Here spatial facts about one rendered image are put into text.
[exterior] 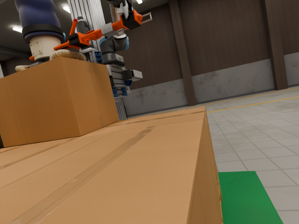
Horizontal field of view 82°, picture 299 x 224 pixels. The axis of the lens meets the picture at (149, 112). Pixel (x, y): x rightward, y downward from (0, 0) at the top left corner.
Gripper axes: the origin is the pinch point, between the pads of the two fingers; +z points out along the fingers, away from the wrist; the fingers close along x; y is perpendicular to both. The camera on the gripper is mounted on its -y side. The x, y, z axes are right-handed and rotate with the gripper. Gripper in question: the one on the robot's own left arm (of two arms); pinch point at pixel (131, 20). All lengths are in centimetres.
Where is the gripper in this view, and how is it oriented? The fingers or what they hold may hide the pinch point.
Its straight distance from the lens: 101.2
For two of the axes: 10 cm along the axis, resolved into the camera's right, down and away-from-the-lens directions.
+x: -3.3, 1.4, -9.3
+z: 2.1, 9.7, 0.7
